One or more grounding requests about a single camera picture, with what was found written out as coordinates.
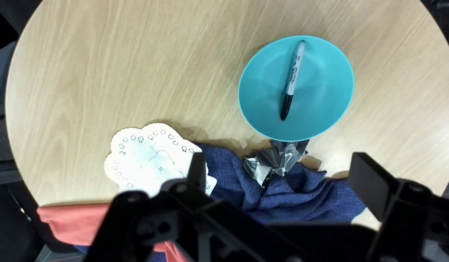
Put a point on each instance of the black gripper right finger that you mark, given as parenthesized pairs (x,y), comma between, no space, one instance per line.
(375,186)

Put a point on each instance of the black marker pen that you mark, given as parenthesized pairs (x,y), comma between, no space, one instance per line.
(292,80)

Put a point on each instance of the orange cloth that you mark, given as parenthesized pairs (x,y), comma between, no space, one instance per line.
(73,223)

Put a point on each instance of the white scalloped paper doily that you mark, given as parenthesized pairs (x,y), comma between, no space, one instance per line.
(146,157)

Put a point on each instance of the dark blue cloth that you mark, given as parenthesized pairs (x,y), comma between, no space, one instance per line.
(302,197)

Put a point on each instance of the teal plastic bowl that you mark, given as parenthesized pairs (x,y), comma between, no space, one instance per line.
(321,92)

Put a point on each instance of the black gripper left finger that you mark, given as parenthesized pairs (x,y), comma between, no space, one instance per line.
(197,170)

